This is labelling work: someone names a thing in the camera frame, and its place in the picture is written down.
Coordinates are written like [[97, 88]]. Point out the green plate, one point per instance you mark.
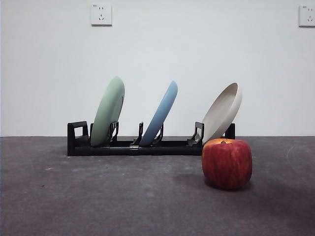
[[103, 115]]

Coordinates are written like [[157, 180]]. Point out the red apple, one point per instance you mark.
[[226, 164]]

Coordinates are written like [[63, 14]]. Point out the blue plate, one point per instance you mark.
[[160, 115]]

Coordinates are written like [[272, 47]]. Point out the cream plate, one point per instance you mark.
[[221, 115]]

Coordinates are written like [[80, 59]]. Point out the black plate rack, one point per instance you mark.
[[98, 150]]

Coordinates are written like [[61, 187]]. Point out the white wall socket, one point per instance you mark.
[[307, 16], [101, 14]]

